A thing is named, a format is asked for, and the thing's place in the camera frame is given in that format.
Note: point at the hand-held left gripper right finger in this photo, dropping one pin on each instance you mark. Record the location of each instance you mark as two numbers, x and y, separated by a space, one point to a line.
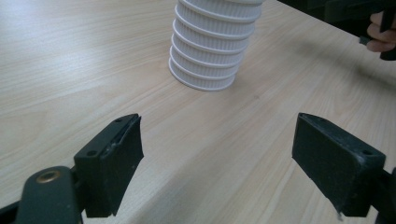
336 165

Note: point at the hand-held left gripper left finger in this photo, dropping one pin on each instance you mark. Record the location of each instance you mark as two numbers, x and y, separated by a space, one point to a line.
107 168

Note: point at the stack of white paper cups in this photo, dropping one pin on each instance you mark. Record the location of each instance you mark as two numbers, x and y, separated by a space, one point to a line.
208 46

